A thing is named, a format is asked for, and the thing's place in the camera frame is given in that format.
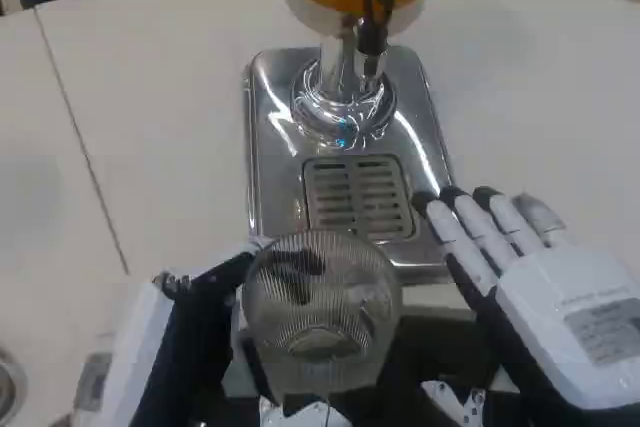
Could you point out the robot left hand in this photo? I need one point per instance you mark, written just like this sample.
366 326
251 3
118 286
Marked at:
195 327

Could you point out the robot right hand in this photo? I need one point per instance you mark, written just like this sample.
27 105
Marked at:
545 297

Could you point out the clear ribbed glass cup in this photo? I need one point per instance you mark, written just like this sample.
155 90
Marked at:
320 317

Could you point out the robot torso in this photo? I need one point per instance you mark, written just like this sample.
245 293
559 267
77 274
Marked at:
450 404

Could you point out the steel drip tray base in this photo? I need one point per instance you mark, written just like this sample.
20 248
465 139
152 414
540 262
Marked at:
270 147

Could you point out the slotted steel drip grid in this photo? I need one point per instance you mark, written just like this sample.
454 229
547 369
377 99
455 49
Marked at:
357 197

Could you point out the black dispenser tap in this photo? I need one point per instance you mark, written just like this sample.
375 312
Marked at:
374 22

